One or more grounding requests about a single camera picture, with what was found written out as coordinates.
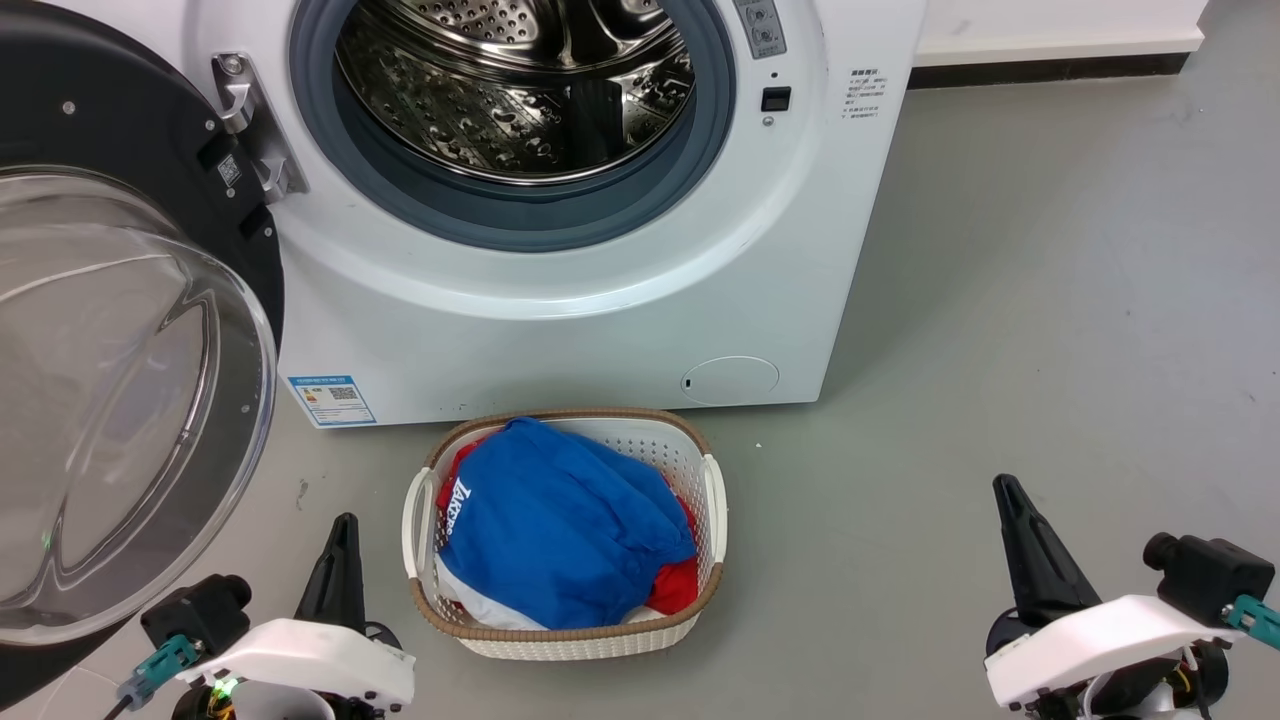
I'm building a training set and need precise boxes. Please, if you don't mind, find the red garment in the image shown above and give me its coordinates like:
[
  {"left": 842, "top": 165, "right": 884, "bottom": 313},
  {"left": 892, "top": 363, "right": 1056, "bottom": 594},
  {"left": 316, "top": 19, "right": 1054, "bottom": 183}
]
[{"left": 437, "top": 440, "right": 701, "bottom": 617}]

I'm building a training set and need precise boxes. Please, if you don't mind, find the blue jersey garment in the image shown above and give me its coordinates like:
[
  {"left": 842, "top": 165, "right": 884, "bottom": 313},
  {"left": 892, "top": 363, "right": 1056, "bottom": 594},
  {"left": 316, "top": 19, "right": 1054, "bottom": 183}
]
[{"left": 437, "top": 417, "right": 698, "bottom": 631}]

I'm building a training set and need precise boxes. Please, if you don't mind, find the round black glass washer door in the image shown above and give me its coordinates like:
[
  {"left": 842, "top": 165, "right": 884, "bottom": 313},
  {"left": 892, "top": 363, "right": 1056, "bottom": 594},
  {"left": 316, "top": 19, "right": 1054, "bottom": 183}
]
[{"left": 0, "top": 0, "right": 286, "bottom": 706}]

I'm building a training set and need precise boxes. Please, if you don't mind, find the grey gasket instruction label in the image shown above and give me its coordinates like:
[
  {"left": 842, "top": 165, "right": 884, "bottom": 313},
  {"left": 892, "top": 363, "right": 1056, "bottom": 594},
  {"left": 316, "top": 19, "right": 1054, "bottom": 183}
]
[{"left": 735, "top": 0, "right": 787, "bottom": 59}]

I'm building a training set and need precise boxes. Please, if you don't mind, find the white garment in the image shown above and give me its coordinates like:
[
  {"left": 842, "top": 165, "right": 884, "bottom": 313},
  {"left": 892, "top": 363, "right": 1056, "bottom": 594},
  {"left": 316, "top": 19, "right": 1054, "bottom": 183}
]
[{"left": 437, "top": 558, "right": 548, "bottom": 632}]

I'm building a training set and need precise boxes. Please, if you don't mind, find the teal right camera cable plug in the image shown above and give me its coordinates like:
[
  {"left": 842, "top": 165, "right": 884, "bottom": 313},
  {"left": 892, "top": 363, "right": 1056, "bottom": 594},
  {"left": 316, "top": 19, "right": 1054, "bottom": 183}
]
[{"left": 1222, "top": 595, "right": 1280, "bottom": 651}]

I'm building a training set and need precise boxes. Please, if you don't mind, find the white wall ledge dark base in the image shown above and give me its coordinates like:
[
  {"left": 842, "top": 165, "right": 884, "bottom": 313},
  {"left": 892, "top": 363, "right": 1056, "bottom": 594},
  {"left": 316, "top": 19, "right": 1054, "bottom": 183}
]
[{"left": 908, "top": 0, "right": 1209, "bottom": 89}]

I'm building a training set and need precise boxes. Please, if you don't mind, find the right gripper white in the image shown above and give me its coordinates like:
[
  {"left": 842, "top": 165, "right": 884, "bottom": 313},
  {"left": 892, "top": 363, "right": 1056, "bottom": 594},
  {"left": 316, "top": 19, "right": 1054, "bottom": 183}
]
[{"left": 985, "top": 474, "right": 1236, "bottom": 720}]

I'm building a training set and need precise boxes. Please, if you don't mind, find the stainless steel washer drum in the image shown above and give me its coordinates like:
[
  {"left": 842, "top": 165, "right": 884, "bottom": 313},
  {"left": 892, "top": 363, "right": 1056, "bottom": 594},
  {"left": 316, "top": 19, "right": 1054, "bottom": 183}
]
[{"left": 335, "top": 0, "right": 698, "bottom": 186}]

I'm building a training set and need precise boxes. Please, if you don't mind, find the teal left camera cable plug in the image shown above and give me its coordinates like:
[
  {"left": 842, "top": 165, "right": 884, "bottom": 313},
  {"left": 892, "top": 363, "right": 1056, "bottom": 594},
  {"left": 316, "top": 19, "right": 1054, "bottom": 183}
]
[{"left": 117, "top": 635, "right": 201, "bottom": 713}]

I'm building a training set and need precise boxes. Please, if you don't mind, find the round white filter cover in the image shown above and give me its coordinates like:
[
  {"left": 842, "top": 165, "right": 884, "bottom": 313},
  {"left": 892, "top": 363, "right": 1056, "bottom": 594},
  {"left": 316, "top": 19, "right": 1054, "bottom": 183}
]
[{"left": 681, "top": 356, "right": 781, "bottom": 407}]

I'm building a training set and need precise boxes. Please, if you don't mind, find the small printed text sticker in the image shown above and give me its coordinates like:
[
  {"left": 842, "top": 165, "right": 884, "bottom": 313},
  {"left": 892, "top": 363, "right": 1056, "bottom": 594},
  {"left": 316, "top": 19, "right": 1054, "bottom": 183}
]
[{"left": 846, "top": 68, "right": 885, "bottom": 122}]

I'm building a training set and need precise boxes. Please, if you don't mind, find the white front-load washing machine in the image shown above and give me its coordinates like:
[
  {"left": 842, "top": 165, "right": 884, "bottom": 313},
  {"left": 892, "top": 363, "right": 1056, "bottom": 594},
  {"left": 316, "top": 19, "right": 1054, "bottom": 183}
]
[{"left": 60, "top": 0, "right": 929, "bottom": 429}]

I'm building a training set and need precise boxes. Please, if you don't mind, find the teal camera cable plug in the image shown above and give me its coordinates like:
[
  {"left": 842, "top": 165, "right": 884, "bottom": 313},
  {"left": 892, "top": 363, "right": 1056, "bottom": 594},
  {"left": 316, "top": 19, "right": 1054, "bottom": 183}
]
[
  {"left": 117, "top": 635, "right": 201, "bottom": 713},
  {"left": 1222, "top": 595, "right": 1280, "bottom": 651}
]

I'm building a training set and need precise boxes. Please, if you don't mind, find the white laundry basket brown rim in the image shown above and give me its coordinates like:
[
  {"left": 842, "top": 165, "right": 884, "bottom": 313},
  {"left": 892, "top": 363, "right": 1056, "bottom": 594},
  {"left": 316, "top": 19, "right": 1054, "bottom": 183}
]
[{"left": 401, "top": 408, "right": 729, "bottom": 661}]

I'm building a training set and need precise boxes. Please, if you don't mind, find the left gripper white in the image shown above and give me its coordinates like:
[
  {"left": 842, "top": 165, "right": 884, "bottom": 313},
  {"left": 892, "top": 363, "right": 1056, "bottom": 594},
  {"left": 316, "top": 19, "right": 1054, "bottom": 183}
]
[{"left": 175, "top": 513, "right": 416, "bottom": 720}]

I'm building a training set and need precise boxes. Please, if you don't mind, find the blue energy label sticker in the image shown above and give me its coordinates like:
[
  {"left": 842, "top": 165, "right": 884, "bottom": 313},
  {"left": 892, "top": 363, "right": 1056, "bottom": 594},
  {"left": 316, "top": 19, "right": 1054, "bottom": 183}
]
[{"left": 288, "top": 375, "right": 378, "bottom": 429}]

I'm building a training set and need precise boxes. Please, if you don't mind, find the metal door hinge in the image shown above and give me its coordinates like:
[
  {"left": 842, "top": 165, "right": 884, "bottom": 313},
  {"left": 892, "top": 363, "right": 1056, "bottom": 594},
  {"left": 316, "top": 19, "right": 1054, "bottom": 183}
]
[{"left": 210, "top": 53, "right": 309, "bottom": 204}]

